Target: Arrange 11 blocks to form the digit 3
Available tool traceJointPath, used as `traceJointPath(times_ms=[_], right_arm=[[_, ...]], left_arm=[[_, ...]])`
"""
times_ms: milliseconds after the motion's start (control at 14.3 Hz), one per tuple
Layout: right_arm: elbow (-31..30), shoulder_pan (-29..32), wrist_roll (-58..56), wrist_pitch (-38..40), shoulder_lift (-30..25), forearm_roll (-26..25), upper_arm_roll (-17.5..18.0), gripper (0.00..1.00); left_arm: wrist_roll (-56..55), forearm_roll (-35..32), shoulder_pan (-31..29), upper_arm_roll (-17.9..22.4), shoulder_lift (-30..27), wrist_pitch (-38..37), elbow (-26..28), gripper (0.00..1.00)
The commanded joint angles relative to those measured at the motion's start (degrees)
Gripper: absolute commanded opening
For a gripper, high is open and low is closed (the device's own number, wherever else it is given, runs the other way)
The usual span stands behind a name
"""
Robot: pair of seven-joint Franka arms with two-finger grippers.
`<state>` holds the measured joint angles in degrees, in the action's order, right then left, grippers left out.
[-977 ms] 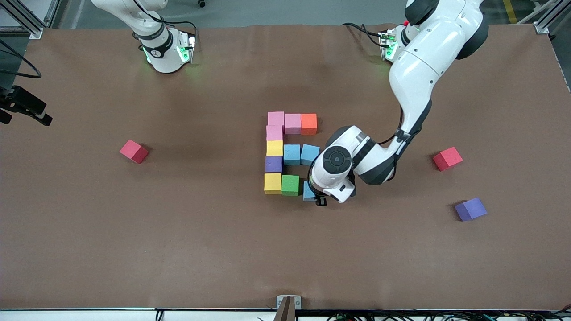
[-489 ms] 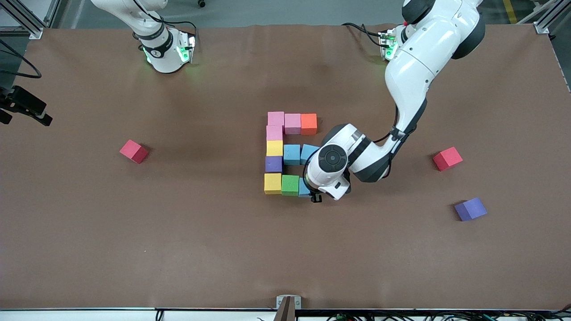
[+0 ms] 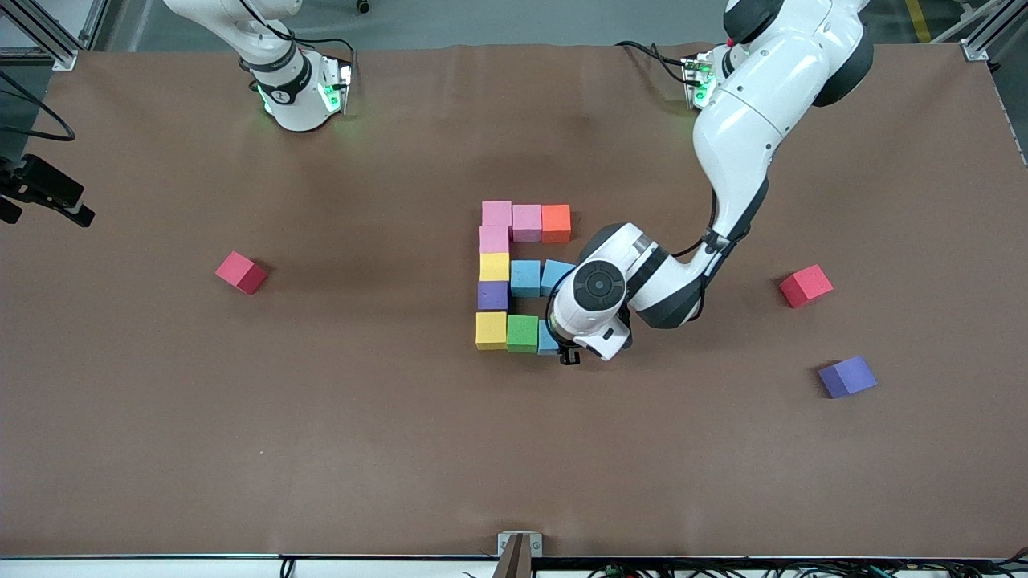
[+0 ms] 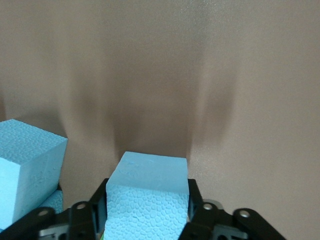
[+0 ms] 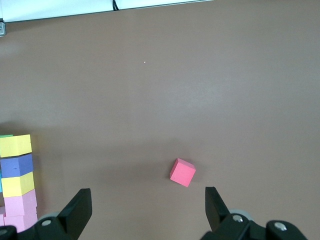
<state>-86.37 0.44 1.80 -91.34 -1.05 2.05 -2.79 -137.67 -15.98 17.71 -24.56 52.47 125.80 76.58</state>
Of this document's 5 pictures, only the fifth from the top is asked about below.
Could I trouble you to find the purple foam block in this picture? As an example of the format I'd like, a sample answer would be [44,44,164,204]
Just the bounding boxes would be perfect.
[0,153,34,179]

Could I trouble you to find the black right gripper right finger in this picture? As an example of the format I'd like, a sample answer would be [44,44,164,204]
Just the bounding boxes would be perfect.
[199,186,307,240]

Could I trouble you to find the brown table cover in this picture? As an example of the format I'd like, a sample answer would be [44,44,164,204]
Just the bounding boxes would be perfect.
[0,0,320,240]

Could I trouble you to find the yellow foam block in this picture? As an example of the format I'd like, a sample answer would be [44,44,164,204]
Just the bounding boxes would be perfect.
[0,134,33,158]
[1,171,36,198]

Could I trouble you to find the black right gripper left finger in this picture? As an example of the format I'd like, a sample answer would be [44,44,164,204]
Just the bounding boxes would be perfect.
[0,188,93,240]

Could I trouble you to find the red foam block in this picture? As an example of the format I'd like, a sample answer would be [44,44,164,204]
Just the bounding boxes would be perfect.
[169,157,197,188]

